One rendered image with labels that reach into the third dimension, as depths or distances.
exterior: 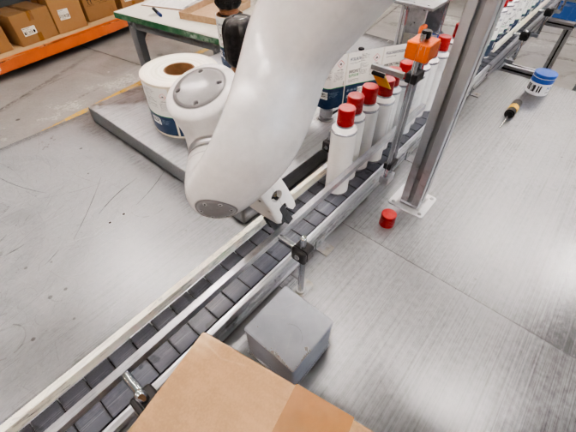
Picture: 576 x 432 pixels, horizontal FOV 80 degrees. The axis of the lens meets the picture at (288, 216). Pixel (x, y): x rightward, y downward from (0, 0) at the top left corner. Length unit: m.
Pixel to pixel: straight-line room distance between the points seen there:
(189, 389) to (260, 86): 0.26
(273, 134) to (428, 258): 0.54
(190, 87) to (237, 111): 0.11
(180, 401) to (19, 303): 0.57
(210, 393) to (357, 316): 0.41
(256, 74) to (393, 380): 0.51
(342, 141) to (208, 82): 0.36
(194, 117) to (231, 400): 0.27
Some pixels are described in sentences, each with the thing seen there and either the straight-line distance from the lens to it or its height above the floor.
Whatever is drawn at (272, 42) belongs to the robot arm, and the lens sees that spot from 0.32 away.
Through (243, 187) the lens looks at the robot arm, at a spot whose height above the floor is 1.19.
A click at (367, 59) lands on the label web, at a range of 1.00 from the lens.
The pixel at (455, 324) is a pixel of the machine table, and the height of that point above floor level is 0.83.
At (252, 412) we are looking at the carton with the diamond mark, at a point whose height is 1.12.
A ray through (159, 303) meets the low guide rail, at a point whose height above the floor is 0.91.
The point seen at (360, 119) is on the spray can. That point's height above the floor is 1.04.
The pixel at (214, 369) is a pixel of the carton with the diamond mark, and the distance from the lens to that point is 0.32.
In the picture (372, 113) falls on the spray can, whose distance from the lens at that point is 0.77.
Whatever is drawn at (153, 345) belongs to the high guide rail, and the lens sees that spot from 0.52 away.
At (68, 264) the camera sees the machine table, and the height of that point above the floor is 0.83.
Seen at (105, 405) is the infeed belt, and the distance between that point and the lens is 0.61.
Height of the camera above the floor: 1.41
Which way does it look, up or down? 47 degrees down
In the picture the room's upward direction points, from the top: straight up
